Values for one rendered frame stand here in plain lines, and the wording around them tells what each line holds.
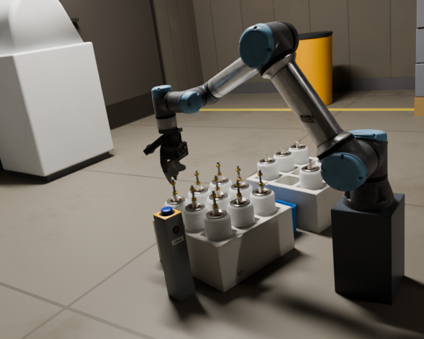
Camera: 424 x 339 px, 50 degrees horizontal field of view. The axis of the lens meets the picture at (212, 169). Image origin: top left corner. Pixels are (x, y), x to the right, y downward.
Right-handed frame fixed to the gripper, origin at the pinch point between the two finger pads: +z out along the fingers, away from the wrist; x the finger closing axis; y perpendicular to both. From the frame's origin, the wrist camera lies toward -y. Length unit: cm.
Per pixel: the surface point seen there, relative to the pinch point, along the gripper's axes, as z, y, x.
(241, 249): 22.2, 30.4, -10.0
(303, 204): 22, 42, 32
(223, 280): 29.2, 26.2, -19.4
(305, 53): -16, -12, 268
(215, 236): 15.3, 22.9, -14.5
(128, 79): -9, -185, 241
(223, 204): 10.7, 19.4, 2.3
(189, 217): 11.2, 11.0, -9.7
